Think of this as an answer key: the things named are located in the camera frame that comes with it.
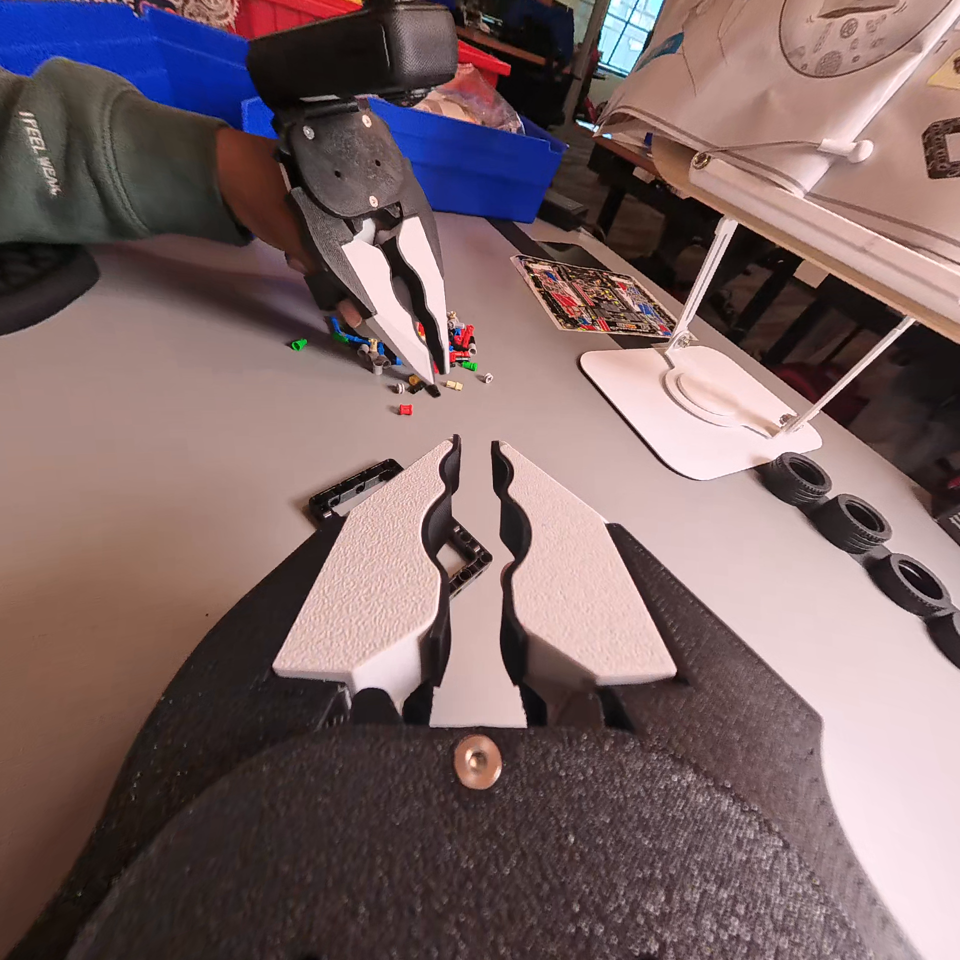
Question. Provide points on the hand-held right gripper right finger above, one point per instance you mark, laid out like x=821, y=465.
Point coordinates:
x=585, y=600

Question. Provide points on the pile of lego pieces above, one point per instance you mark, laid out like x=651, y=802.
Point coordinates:
x=465, y=341

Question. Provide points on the red plastic bin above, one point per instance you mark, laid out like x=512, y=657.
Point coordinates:
x=270, y=15

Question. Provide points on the large clear bag lego parts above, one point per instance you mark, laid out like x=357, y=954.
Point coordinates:
x=472, y=109

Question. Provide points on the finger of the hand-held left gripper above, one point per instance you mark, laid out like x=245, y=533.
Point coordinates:
x=382, y=300
x=427, y=277

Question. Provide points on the blue bin with tag label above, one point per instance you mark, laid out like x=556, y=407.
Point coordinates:
x=150, y=60

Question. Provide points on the blue plastic bin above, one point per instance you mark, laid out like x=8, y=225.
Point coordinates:
x=480, y=172

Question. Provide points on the white book stand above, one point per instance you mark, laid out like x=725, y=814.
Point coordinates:
x=637, y=390

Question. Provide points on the black rubber tire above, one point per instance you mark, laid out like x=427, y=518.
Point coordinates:
x=840, y=540
x=896, y=600
x=787, y=491
x=949, y=645

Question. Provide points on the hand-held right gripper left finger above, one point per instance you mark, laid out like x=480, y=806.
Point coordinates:
x=367, y=600

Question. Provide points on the person's left hand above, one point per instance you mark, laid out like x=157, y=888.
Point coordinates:
x=255, y=180

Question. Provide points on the holographic sticker sheet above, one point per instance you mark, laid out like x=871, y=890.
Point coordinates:
x=592, y=296

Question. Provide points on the black lego frame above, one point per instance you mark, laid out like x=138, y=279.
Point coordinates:
x=356, y=480

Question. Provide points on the lego instruction booklet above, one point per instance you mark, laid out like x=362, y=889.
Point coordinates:
x=750, y=75

